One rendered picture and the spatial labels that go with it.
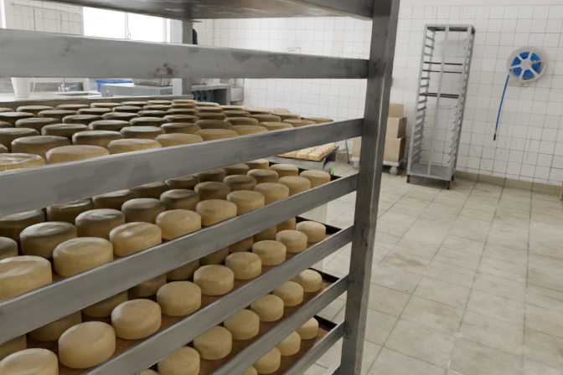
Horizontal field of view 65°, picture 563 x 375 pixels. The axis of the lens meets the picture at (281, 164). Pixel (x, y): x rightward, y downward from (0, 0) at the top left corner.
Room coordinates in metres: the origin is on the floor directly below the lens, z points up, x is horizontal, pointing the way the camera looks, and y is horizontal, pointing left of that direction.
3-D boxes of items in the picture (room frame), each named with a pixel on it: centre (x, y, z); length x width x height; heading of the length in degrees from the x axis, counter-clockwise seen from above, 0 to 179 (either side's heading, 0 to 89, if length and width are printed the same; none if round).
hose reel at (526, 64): (5.20, -2.70, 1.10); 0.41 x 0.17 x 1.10; 61
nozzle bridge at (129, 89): (2.41, 0.60, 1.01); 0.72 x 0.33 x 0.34; 161
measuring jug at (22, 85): (4.17, 2.44, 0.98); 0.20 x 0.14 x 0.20; 101
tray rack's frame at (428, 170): (5.28, -1.83, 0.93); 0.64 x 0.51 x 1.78; 154
